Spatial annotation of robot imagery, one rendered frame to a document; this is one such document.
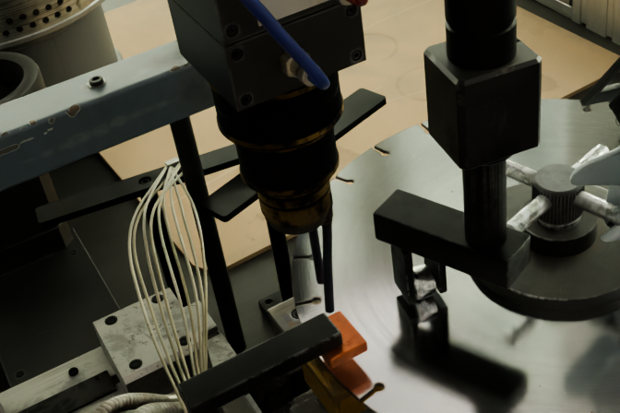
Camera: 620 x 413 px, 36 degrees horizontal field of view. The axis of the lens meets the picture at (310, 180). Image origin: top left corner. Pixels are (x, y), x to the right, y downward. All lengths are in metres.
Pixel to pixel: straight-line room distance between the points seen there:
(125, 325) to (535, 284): 0.29
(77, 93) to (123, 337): 0.17
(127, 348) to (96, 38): 0.57
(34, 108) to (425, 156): 0.27
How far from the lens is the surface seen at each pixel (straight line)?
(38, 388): 0.72
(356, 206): 0.65
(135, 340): 0.68
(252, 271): 0.92
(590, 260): 0.59
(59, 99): 0.64
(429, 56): 0.45
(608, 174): 0.54
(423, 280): 0.56
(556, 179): 0.58
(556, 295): 0.57
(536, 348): 0.55
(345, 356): 0.53
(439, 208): 0.54
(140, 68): 0.65
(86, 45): 1.16
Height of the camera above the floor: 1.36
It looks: 37 degrees down
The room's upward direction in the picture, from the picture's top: 9 degrees counter-clockwise
